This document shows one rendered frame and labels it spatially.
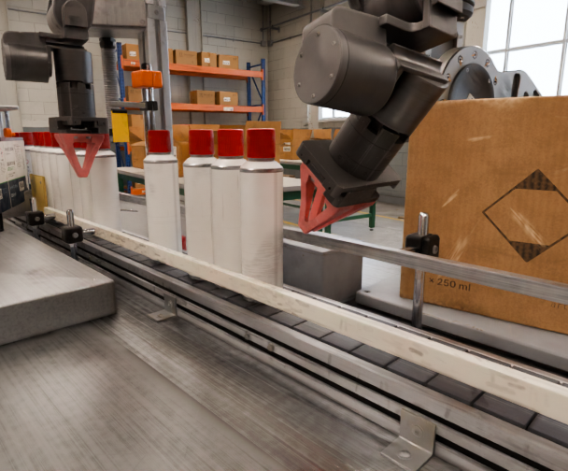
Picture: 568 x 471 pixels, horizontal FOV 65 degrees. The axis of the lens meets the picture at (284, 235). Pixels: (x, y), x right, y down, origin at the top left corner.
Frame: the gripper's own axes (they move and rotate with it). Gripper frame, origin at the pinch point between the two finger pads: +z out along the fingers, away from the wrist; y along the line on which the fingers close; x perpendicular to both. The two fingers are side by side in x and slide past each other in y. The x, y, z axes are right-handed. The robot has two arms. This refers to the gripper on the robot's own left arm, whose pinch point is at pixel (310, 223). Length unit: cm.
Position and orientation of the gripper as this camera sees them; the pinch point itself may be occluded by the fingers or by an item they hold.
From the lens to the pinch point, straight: 49.6
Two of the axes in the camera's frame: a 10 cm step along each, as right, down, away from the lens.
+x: 5.4, 7.4, -4.0
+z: -4.3, 6.6, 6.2
